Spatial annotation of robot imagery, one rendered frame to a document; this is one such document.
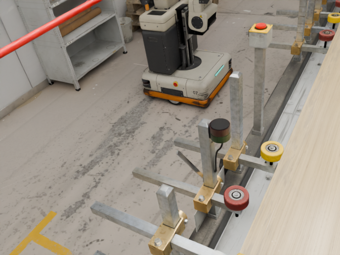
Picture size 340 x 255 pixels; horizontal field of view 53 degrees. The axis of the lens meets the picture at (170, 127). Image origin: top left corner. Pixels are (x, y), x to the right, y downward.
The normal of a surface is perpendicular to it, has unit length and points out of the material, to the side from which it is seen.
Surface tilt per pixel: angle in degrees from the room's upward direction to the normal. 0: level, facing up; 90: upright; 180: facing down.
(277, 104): 0
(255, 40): 90
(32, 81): 90
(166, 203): 90
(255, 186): 0
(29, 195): 0
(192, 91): 90
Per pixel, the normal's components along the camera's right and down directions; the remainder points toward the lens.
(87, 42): 0.86, 0.22
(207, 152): -0.49, 0.59
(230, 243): -0.14, -0.77
